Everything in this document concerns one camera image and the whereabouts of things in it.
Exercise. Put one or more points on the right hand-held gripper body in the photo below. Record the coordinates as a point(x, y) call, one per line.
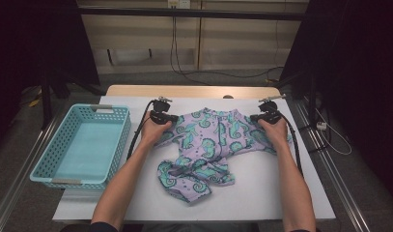
point(268, 111)

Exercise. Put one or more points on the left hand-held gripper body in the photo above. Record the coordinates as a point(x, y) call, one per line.
point(160, 111)

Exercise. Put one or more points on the purple seahorse print swimsuit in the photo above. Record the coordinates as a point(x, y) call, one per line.
point(210, 138)

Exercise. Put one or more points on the turquoise plastic basket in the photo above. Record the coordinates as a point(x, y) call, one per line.
point(88, 145)

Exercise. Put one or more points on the person's left hand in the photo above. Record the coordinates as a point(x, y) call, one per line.
point(154, 133)

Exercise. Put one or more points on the person's right hand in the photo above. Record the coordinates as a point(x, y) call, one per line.
point(277, 133)

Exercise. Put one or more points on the black metal stand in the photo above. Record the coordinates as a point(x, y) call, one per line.
point(311, 96)

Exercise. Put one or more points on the white plug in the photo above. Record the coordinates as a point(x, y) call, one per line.
point(321, 126)

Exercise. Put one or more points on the white foam mat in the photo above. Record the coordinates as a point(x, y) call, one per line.
point(248, 193)

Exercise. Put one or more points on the black horizontal bar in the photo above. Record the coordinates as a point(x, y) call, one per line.
point(184, 13)

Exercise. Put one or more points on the black curtain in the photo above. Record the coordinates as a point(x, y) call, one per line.
point(30, 38)
point(361, 64)

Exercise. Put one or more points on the black tripod stand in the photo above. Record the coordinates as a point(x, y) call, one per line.
point(46, 96)

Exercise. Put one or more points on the yellow tape strip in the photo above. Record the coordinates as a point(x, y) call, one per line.
point(33, 103)

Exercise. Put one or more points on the metal floor rail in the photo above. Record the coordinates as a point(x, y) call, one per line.
point(28, 170)
point(337, 180)

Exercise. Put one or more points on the white wall socket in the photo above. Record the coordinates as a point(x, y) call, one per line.
point(183, 4)

